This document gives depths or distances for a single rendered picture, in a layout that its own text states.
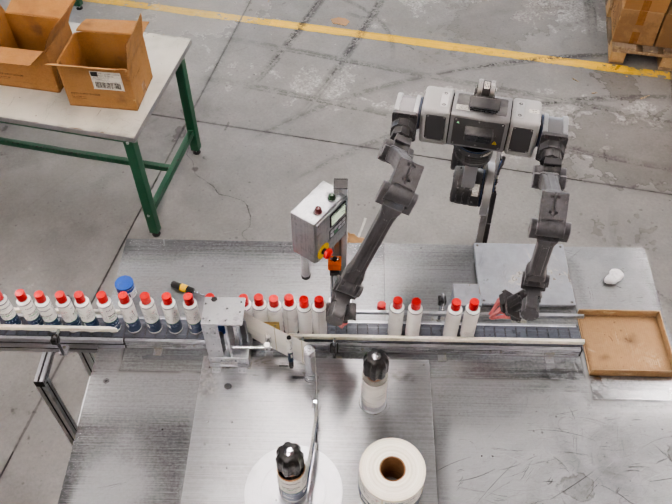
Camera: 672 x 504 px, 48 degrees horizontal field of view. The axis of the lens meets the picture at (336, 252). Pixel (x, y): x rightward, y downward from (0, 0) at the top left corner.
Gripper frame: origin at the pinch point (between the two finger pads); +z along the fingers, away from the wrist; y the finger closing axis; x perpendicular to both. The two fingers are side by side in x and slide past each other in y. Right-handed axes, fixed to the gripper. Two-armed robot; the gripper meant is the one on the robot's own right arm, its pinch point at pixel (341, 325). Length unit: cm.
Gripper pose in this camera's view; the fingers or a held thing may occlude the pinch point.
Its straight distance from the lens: 263.0
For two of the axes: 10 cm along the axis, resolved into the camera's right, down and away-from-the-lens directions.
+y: 10.0, 0.2, -0.4
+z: 0.2, 6.3, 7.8
